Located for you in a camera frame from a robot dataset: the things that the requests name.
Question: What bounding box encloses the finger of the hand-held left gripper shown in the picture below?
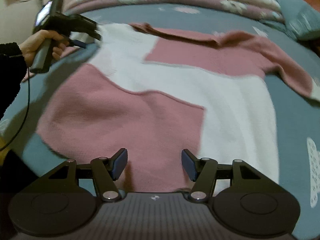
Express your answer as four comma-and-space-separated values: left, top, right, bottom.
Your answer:
69, 39, 88, 48

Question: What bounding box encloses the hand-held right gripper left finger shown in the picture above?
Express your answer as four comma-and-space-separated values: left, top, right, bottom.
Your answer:
30, 148, 128, 203

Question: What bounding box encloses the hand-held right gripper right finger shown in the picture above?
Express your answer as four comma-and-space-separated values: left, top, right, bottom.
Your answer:
181, 149, 277, 203

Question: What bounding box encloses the pink and white sweater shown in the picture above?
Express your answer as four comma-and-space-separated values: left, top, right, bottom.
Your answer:
21, 22, 320, 193

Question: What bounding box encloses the person's left hand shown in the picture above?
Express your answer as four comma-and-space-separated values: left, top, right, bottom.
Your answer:
20, 29, 68, 67

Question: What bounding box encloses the blue pillow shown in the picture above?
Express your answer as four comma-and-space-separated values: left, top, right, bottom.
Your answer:
265, 0, 320, 40

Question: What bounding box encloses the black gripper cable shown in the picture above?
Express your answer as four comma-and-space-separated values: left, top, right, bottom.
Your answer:
0, 65, 32, 152

